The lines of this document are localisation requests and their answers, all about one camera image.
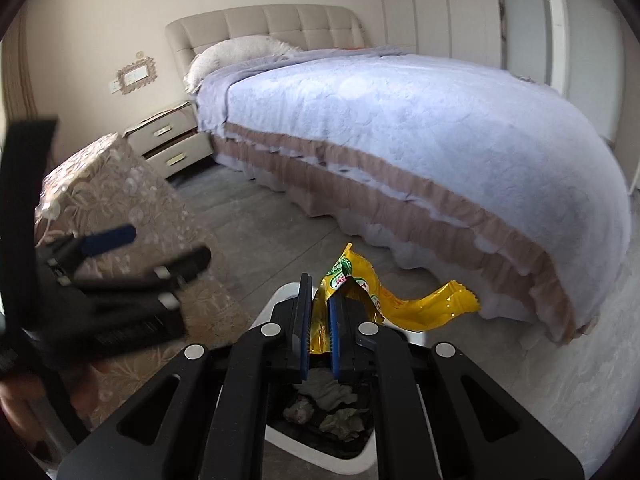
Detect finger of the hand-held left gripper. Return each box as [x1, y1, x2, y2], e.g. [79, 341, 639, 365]
[47, 224, 137, 267]
[75, 246, 212, 308]

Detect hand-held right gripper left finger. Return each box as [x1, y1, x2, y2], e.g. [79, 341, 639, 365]
[57, 272, 313, 480]

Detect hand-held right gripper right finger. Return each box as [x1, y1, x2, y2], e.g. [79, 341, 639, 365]
[327, 292, 586, 480]

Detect white tissue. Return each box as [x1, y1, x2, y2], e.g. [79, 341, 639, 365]
[300, 377, 359, 411]
[319, 409, 369, 442]

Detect clear candy wrapper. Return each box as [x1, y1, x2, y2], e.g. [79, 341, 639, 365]
[283, 395, 314, 424]

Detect yellow snack wrapper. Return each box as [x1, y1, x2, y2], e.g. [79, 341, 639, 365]
[310, 242, 482, 357]

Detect white trash bin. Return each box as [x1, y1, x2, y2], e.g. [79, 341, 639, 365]
[249, 282, 437, 476]

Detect person's left hand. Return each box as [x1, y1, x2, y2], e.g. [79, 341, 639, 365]
[0, 375, 49, 438]

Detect white nightstand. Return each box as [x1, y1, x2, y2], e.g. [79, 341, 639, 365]
[122, 100, 217, 179]

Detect pink ruffled bed skirt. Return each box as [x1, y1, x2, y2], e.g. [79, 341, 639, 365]
[212, 120, 577, 347]

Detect bed with grey-blue cover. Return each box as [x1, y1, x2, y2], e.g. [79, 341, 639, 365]
[192, 45, 632, 347]

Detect white ruffled pillow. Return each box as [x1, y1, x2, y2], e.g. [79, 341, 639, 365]
[184, 35, 304, 95]

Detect beige tufted headboard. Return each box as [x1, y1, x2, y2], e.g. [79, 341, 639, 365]
[165, 4, 369, 92]

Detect beige wardrobe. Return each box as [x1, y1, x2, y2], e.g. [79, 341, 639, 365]
[380, 0, 507, 69]

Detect white door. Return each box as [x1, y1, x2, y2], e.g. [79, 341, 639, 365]
[495, 0, 640, 148]

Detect framed wall switch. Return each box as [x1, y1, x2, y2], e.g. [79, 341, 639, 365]
[116, 59, 159, 96]

